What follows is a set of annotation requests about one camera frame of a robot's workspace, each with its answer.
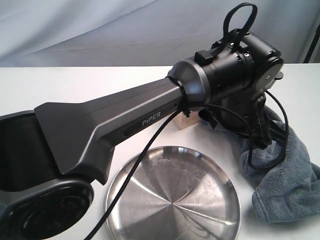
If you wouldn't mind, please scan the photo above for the grey backdrop cloth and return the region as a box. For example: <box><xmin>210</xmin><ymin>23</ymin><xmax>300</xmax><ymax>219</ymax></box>
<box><xmin>0</xmin><ymin>0</ymin><xmax>320</xmax><ymax>68</ymax></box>

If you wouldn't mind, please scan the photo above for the black stand pole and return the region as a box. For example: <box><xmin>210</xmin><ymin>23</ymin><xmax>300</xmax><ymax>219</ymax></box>
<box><xmin>302</xmin><ymin>18</ymin><xmax>320</xmax><ymax>64</ymax></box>

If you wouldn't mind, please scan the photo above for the light wooden cube block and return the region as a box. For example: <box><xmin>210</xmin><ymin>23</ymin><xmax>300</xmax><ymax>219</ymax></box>
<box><xmin>174</xmin><ymin>111</ymin><xmax>200</xmax><ymax>130</ymax></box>

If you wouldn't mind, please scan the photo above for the round stainless steel plate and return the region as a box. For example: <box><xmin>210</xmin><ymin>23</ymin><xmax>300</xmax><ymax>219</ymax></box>
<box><xmin>105</xmin><ymin>146</ymin><xmax>241</xmax><ymax>240</ymax></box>

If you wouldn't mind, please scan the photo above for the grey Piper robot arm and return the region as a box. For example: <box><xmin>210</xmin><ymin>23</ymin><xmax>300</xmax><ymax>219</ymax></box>
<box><xmin>0</xmin><ymin>30</ymin><xmax>285</xmax><ymax>240</ymax></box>

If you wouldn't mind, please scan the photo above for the grey-blue fleece towel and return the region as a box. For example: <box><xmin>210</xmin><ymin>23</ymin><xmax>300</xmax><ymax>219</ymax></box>
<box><xmin>214</xmin><ymin>104</ymin><xmax>320</xmax><ymax>224</ymax></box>

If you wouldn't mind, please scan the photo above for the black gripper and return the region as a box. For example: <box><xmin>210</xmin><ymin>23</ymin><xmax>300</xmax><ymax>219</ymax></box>
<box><xmin>198</xmin><ymin>93</ymin><xmax>288</xmax><ymax>148</ymax></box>

